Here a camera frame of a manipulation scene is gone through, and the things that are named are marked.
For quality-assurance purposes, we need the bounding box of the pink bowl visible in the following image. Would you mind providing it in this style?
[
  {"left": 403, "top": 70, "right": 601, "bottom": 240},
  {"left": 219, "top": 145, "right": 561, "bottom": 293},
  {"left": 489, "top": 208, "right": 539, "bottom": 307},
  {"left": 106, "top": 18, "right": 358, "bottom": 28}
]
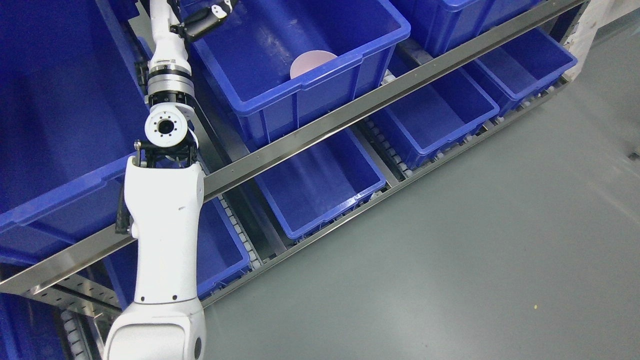
[{"left": 289, "top": 49, "right": 338, "bottom": 79}]

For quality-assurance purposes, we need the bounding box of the blue bin lower middle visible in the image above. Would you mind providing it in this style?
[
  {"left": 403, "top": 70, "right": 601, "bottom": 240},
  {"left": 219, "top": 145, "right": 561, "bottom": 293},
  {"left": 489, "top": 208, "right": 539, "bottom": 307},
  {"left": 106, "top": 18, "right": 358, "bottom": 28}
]
[{"left": 255, "top": 129, "right": 386, "bottom": 242}]

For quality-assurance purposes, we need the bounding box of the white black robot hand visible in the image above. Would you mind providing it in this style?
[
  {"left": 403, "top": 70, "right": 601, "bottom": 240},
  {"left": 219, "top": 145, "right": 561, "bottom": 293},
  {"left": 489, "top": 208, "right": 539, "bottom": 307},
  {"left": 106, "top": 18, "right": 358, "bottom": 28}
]
[{"left": 149, "top": 0, "right": 238, "bottom": 64}]

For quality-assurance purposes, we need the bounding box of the blue bin near arm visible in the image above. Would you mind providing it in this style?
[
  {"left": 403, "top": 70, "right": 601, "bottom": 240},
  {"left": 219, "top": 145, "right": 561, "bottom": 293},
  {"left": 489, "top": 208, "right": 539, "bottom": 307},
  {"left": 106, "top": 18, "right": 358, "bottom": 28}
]
[{"left": 102, "top": 198, "right": 251, "bottom": 308}]

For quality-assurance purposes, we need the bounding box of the blue bin middle upper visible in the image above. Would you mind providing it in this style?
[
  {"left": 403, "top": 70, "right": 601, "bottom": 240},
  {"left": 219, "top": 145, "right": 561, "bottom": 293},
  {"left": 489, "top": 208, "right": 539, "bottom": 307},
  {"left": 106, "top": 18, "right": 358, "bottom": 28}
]
[{"left": 190, "top": 0, "right": 411, "bottom": 151}]

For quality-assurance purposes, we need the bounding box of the metal shelf rack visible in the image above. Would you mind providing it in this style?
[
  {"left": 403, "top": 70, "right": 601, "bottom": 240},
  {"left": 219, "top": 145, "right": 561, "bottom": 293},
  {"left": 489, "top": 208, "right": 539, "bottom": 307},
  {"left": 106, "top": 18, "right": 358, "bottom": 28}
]
[{"left": 1, "top": 0, "right": 582, "bottom": 360}]

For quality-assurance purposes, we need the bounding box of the blue bin large left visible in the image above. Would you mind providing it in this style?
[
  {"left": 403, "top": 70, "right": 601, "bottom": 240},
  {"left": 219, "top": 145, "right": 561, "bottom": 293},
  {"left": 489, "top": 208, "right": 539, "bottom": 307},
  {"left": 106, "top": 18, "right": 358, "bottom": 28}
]
[{"left": 0, "top": 0, "right": 149, "bottom": 267}]

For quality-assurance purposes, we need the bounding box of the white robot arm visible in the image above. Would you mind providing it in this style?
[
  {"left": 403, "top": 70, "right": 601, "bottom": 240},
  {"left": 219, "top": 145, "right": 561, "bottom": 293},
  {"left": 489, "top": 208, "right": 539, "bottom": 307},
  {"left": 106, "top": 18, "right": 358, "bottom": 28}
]
[{"left": 103, "top": 47, "right": 207, "bottom": 360}]

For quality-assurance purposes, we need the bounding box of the blue bin upper right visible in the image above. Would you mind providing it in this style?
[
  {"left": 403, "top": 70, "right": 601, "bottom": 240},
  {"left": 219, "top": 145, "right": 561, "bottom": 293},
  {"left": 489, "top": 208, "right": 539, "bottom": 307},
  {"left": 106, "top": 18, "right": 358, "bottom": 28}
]
[{"left": 391, "top": 0, "right": 540, "bottom": 57}]

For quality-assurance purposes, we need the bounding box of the blue bin far right lower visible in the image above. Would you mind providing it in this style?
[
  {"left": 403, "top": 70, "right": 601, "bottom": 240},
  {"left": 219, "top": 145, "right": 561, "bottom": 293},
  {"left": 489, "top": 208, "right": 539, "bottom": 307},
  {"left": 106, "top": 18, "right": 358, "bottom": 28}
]
[{"left": 462, "top": 27, "right": 579, "bottom": 117}]

